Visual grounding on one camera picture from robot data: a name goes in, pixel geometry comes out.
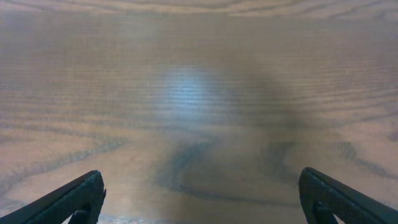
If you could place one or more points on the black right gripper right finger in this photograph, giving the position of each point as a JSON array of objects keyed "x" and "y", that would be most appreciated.
[{"x": 324, "y": 199}]

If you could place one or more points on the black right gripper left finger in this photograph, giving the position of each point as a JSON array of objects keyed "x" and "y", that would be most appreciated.
[{"x": 79, "y": 201}]

